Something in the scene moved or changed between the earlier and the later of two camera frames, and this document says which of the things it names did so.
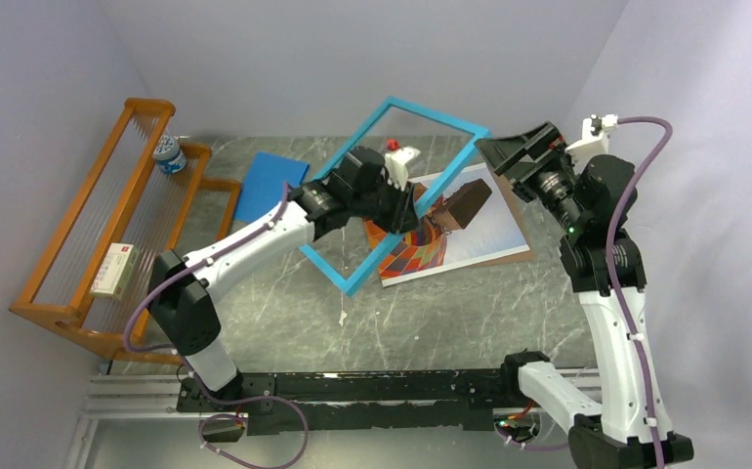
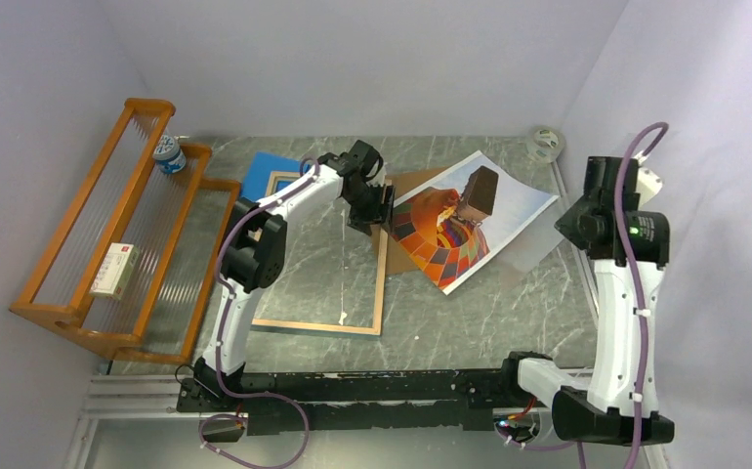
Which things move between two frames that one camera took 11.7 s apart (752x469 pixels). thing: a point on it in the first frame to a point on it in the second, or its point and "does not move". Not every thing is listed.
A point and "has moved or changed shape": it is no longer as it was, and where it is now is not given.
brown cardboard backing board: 515,203 to 398,262
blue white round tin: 169,155 does not move
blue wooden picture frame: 348,286 to 332,325
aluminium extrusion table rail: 153,398 does not move
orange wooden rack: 148,197 does not move
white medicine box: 116,271 does not move
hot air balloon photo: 466,224 has moved or changed shape
